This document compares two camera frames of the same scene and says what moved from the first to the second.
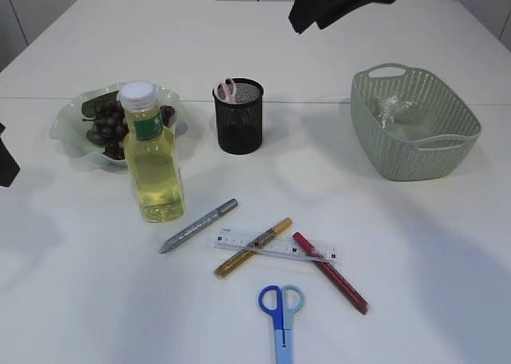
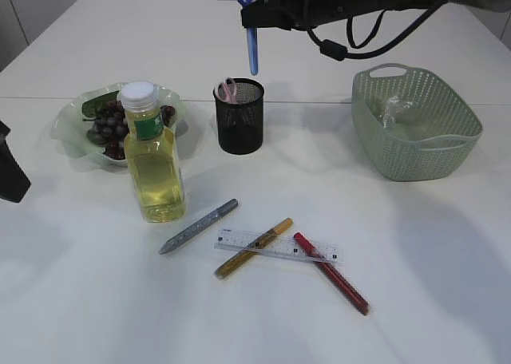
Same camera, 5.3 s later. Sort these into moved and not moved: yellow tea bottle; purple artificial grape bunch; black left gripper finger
Moved: black left gripper finger
Not moved: purple artificial grape bunch; yellow tea bottle
